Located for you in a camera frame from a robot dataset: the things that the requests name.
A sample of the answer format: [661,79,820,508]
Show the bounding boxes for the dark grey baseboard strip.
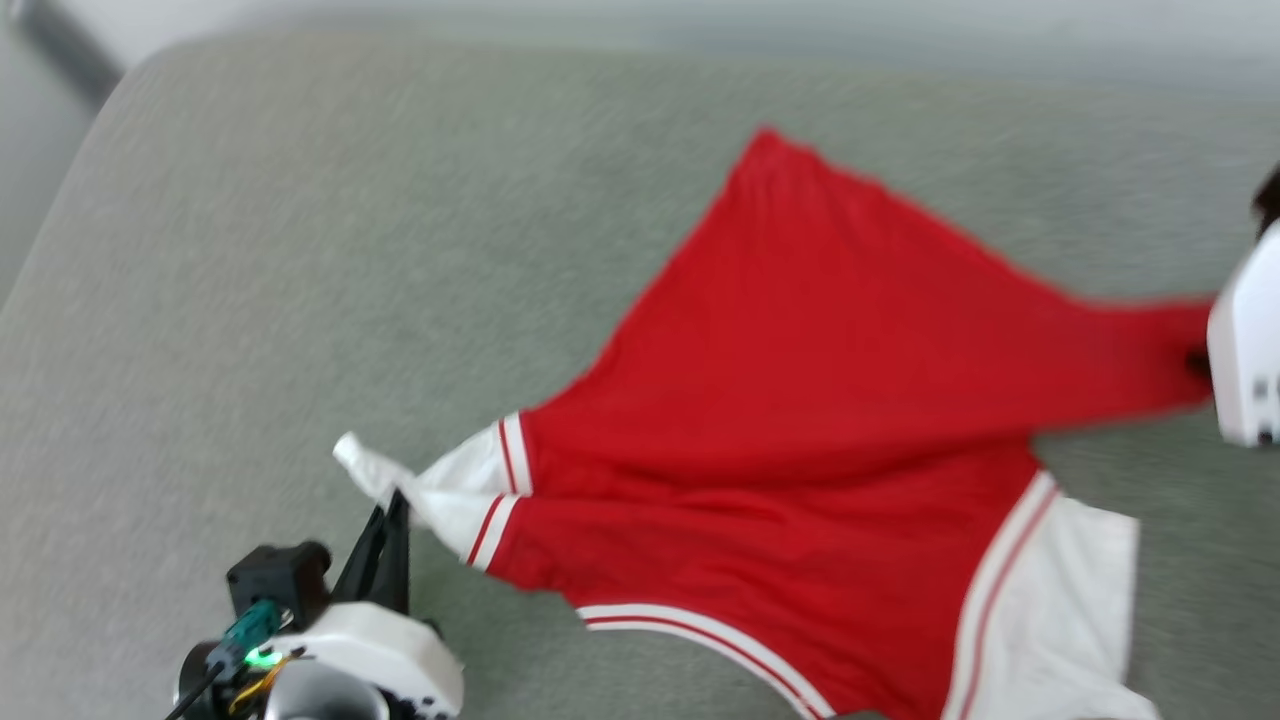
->
[5,0,126,109]

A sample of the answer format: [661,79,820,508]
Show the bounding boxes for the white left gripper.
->
[262,488,467,720]

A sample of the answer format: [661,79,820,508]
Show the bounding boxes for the grey fabric sofa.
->
[0,28,1280,720]

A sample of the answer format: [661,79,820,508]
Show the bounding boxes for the black cylindrical left motor housing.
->
[176,640,236,720]

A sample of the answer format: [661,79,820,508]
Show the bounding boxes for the red garment with white trim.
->
[332,127,1217,720]

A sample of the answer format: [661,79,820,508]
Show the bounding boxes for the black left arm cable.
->
[163,662,223,720]

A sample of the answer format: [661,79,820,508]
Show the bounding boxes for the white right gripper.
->
[1184,222,1280,449]

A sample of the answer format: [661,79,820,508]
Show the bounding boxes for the teal left camera connector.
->
[208,598,285,669]

